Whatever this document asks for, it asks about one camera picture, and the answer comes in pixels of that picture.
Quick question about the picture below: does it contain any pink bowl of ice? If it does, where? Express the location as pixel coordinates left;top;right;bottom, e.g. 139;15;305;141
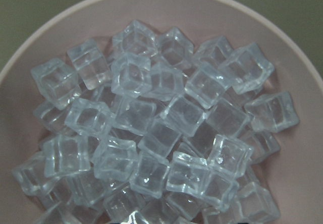
0;0;323;224

